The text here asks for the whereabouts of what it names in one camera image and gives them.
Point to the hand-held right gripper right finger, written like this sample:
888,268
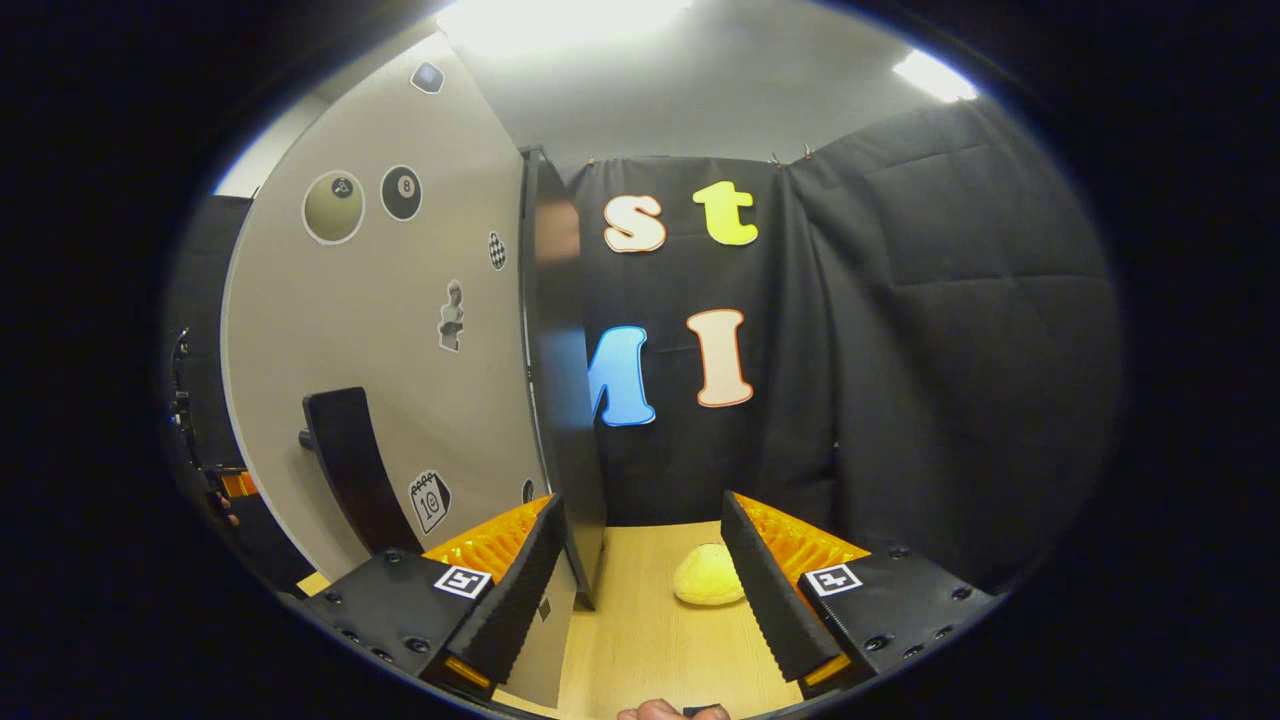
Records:
765,600

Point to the beige cabinet door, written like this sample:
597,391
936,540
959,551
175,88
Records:
400,330

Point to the small ceiling light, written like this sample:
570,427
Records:
935,75

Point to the black backdrop cloth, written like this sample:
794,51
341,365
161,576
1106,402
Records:
950,350

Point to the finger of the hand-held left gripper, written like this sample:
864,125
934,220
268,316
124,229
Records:
240,484

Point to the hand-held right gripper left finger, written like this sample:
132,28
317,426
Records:
520,610

